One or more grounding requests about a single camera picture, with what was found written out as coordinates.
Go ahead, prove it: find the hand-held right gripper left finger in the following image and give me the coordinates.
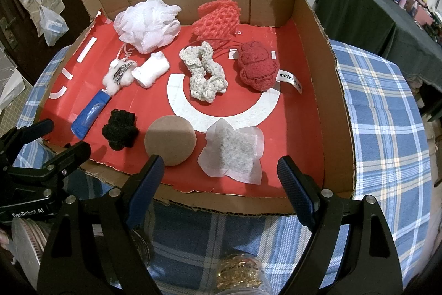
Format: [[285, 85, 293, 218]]
[[36, 154, 165, 295]]

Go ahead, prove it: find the cardboard box with red inside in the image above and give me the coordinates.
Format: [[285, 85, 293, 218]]
[[35, 0, 356, 218]]

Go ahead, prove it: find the metal door handle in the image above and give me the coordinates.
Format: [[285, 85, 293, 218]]
[[0, 17, 18, 48]]

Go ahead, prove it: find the jar of gold beads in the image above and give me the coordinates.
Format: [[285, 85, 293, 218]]
[[216, 253, 268, 295]]

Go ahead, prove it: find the cream crochet scrunchie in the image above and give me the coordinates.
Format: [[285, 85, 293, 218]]
[[179, 41, 229, 103]]

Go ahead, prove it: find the white mesh sachet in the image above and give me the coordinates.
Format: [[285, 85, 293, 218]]
[[197, 119, 265, 184]]

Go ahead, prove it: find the blue plaid blanket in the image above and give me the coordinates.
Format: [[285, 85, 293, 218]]
[[14, 39, 432, 295]]

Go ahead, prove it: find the white fuzzy sock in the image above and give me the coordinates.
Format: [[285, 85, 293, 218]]
[[132, 52, 170, 89]]

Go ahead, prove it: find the tan round sponge puff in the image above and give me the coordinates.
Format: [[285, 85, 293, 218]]
[[144, 115, 197, 167]]

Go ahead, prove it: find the desk with dark cloth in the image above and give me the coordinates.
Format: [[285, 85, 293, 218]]
[[312, 0, 442, 95]]

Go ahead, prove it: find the clear plastic bag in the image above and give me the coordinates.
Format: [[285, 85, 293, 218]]
[[39, 5, 69, 47]]

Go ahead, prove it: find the glass jar with metal lid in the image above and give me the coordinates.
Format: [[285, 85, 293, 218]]
[[10, 217, 154, 270]]

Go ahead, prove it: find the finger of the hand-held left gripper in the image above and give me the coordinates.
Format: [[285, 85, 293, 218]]
[[0, 119, 55, 159], [41, 141, 92, 181]]

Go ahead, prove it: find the blue cloth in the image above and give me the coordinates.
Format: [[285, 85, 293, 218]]
[[71, 89, 112, 140]]

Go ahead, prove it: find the white fluffy keychain toy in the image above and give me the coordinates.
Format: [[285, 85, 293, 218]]
[[102, 60, 139, 96]]

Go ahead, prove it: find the black scrunchie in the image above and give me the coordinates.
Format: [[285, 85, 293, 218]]
[[101, 109, 140, 151]]

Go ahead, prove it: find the red plush toy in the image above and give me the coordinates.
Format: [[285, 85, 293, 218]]
[[236, 41, 302, 95]]

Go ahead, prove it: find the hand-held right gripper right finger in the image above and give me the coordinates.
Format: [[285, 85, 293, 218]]
[[277, 156, 404, 295]]

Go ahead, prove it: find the white mesh bath pouf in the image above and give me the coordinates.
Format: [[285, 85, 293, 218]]
[[113, 0, 182, 61]]

